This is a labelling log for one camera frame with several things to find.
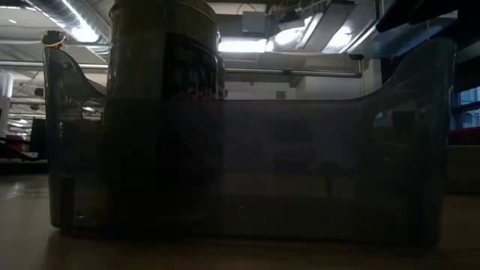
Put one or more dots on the brown cup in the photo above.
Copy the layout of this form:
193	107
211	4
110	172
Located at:
157	75

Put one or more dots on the white column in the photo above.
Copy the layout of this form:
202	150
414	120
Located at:
5	97

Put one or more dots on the bright ceiling light fixture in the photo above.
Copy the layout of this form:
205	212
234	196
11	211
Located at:
242	45

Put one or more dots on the grey ceiling box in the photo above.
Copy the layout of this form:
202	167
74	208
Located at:
254	22

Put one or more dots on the slanted ceiling light panel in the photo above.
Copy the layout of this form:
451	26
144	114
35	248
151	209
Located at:
288	35

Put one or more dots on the metal ceiling pipe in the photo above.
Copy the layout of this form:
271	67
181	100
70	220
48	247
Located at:
300	72

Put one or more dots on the dark grey plastic bin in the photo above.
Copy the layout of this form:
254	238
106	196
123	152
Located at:
300	168

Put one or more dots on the window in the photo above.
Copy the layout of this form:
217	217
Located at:
468	97

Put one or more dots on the silver ceiling duct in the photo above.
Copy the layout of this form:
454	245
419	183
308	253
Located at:
48	9

